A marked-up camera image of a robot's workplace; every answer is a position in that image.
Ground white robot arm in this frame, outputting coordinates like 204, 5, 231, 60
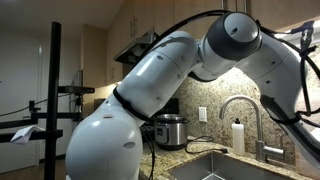
65, 11, 320, 180

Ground stainless steel pressure cooker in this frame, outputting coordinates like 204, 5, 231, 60
155, 114, 189, 151

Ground steel range hood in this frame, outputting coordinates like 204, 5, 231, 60
113, 30, 158, 65

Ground wooden upper cabinets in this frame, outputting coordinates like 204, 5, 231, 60
106, 0, 320, 84

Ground white soap dispenser bottle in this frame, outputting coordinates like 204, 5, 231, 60
232, 119, 245, 155

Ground stainless steel sink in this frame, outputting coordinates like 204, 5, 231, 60
168, 152, 300, 180

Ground brushed steel faucet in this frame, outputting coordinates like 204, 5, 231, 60
219, 94, 286, 163

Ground under-cabinet light strip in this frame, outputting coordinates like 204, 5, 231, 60
275, 21, 320, 45

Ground white paper note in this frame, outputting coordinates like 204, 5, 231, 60
10, 125, 43, 145

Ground white wall outlet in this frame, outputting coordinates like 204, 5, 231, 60
199, 107, 207, 122

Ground black cooker power cord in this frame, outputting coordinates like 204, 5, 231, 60
184, 135, 230, 155

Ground black camera stand pole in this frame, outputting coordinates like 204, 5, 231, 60
0, 22, 95, 180

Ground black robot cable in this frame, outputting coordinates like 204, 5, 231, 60
131, 9, 320, 180

